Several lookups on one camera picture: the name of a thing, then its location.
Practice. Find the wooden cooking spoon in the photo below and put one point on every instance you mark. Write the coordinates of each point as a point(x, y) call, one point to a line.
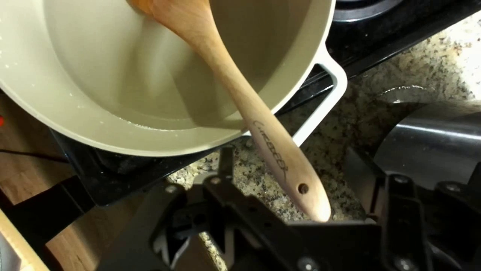
point(234, 85)

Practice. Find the silver black pressure cooker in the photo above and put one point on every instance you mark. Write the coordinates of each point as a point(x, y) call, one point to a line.
point(430, 141)

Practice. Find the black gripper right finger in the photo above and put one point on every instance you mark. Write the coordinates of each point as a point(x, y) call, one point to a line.
point(406, 231)

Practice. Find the wooden mounting board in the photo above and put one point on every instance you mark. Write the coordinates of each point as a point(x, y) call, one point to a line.
point(20, 251)

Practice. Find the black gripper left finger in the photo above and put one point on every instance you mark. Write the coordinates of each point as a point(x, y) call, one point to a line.
point(260, 242)

